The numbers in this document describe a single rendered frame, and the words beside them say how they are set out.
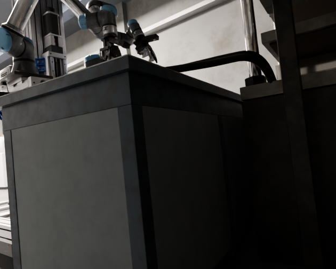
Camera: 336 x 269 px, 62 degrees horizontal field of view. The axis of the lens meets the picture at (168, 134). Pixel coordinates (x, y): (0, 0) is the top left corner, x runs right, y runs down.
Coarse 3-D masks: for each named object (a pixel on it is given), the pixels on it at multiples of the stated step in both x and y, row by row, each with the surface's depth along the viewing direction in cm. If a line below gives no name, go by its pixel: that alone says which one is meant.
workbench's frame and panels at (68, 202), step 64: (128, 64) 74; (64, 128) 90; (128, 128) 76; (192, 128) 106; (64, 192) 91; (128, 192) 77; (192, 192) 100; (64, 256) 91; (128, 256) 77; (192, 256) 95
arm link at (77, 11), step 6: (60, 0) 164; (66, 0) 160; (72, 0) 159; (78, 0) 162; (72, 6) 159; (78, 6) 159; (84, 6) 161; (78, 12) 159; (84, 12) 158; (90, 12) 160; (96, 36) 161; (102, 36) 161
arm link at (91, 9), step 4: (92, 0) 203; (96, 0) 204; (88, 4) 200; (92, 4) 198; (96, 4) 200; (100, 4) 205; (88, 8) 199; (92, 8) 198; (96, 8) 198; (92, 12) 197; (120, 32) 188; (120, 36) 186; (120, 40) 188
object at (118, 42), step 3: (111, 39) 143; (114, 39) 142; (117, 39) 141; (111, 42) 143; (114, 42) 142; (117, 42) 141; (120, 42) 140; (123, 42) 139; (126, 42) 140; (120, 45) 140; (123, 45) 139; (126, 45) 140; (129, 45) 141; (126, 48) 142; (129, 48) 142
